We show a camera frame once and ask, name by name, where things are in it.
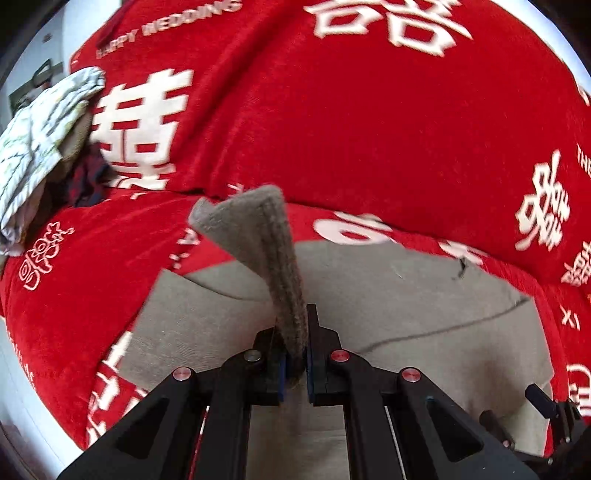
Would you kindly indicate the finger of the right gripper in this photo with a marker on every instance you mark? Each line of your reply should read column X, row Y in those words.
column 540, row 398
column 491, row 423

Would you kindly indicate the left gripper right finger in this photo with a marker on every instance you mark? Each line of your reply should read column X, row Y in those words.
column 401, row 425

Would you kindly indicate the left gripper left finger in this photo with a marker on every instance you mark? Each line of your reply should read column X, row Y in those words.
column 193, row 425

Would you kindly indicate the grey knit sweater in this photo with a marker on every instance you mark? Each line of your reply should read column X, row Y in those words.
column 475, row 335

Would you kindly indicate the dark plaid cloth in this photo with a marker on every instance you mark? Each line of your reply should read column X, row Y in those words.
column 86, row 183

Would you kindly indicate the red wedding blanket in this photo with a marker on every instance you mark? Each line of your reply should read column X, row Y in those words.
column 456, row 124

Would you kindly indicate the white green patterned cloth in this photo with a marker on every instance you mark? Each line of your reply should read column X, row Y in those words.
column 30, row 150

